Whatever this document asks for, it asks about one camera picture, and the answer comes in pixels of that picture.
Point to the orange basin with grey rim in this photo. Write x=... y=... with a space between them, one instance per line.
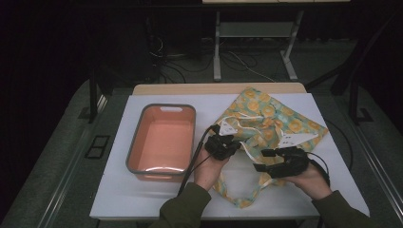
x=161 y=142

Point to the black floor socket plate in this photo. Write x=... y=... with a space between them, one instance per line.
x=97 y=147

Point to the white board mat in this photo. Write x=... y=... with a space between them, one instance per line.
x=126 y=190

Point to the orange print fabric bag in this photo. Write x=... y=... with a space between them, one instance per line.
x=269 y=110

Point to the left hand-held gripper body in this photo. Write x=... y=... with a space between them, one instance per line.
x=221 y=146

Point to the white metal desk frame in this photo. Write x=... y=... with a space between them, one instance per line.
x=253 y=29

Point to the black metal stand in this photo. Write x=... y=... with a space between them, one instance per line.
x=354 y=101
x=92 y=98

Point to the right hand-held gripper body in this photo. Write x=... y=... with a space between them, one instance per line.
x=293 y=163

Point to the person's right hand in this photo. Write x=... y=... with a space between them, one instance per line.
x=313 y=183

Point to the person's left hand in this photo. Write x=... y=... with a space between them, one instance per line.
x=206 y=171

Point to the metal floor rail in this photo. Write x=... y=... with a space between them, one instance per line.
x=66 y=177
x=380 y=171

